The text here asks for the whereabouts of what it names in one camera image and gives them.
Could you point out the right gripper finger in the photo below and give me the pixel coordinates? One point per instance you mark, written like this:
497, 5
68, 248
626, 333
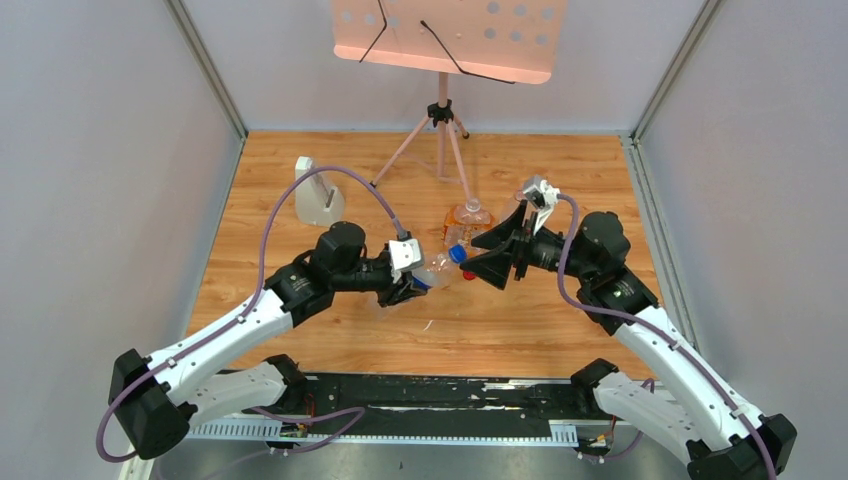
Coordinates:
501, 231
495, 267

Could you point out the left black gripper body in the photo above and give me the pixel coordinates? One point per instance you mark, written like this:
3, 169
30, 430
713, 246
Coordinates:
398, 283

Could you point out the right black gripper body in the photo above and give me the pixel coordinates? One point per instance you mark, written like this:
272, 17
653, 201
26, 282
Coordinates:
541, 250

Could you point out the orange label tea bottle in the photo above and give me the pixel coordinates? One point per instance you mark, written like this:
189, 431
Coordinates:
463, 222

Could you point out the blue bottle cap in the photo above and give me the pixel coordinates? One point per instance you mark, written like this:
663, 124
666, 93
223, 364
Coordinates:
457, 254

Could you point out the blue label pepsi bottle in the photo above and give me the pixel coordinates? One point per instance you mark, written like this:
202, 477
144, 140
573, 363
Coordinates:
436, 273

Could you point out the red cap water bottle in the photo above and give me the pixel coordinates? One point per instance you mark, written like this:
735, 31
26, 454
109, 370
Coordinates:
511, 204

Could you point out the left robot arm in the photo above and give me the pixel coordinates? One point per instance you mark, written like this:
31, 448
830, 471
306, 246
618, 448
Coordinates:
157, 399

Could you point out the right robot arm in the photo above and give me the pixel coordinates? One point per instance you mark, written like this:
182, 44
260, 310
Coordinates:
702, 420

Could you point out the white wedge stand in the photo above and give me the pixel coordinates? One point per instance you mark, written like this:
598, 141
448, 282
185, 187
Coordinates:
319, 201

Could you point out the pink music stand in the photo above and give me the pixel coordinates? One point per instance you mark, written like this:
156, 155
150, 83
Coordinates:
510, 42

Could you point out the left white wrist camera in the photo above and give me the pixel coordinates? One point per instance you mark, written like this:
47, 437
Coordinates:
405, 256

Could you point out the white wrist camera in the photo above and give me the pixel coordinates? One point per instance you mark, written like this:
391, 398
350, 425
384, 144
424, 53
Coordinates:
543, 196
405, 256

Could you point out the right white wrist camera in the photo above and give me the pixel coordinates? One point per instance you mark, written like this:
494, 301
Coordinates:
543, 196

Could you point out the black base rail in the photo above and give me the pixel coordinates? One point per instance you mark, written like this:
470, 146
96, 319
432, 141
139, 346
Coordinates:
440, 406

